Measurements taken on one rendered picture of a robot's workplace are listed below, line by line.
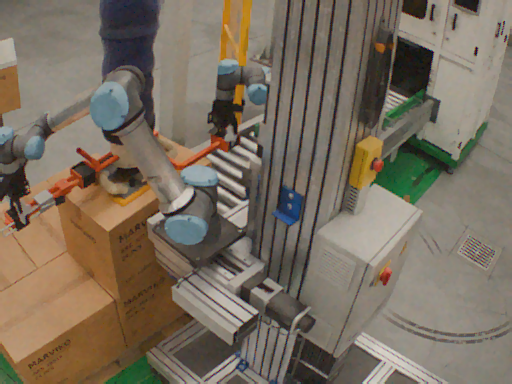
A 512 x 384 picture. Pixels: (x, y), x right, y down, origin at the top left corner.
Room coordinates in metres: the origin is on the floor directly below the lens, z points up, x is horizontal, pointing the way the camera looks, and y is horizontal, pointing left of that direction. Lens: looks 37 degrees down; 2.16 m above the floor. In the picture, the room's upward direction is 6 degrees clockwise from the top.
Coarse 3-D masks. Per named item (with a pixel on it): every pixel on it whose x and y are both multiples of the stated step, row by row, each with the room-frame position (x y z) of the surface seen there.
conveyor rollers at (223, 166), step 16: (400, 96) 3.62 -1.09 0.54; (384, 112) 3.31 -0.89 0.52; (384, 128) 3.02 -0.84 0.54; (240, 144) 2.62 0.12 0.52; (256, 144) 2.58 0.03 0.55; (240, 160) 2.40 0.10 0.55; (224, 176) 2.23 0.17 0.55; (240, 176) 2.26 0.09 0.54; (224, 192) 2.10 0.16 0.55; (240, 192) 2.13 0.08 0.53; (224, 208) 1.97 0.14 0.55
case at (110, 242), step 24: (72, 192) 1.47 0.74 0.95; (96, 192) 1.49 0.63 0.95; (72, 216) 1.42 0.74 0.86; (96, 216) 1.35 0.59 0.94; (120, 216) 1.37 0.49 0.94; (144, 216) 1.45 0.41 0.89; (72, 240) 1.45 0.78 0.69; (96, 240) 1.33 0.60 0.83; (120, 240) 1.33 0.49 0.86; (144, 240) 1.44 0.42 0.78; (96, 264) 1.35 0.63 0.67; (120, 264) 1.31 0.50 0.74; (144, 264) 1.42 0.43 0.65; (120, 288) 1.29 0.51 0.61
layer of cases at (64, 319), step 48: (0, 240) 1.49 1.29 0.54; (48, 240) 1.56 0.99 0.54; (0, 288) 1.18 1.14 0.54; (48, 288) 1.26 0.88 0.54; (96, 288) 1.32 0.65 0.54; (144, 288) 1.42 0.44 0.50; (0, 336) 0.92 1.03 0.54; (48, 336) 0.99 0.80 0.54; (96, 336) 1.16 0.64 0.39; (144, 336) 1.38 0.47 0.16
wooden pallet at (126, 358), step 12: (168, 324) 1.51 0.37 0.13; (180, 324) 1.60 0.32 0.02; (156, 336) 1.49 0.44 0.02; (168, 336) 1.50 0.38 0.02; (0, 348) 1.09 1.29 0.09; (132, 348) 1.30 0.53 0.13; (144, 348) 1.39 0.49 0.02; (120, 360) 1.23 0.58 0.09; (132, 360) 1.29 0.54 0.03; (96, 372) 1.10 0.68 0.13; (108, 372) 1.18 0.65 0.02
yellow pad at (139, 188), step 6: (132, 180) 1.53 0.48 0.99; (132, 186) 1.52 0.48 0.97; (138, 186) 1.53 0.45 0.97; (144, 186) 1.54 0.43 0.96; (132, 192) 1.49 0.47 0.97; (138, 192) 1.50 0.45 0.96; (144, 192) 1.52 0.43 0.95; (114, 198) 1.45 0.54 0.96; (120, 198) 1.45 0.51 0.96; (126, 198) 1.46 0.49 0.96; (132, 198) 1.47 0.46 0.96; (120, 204) 1.43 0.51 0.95
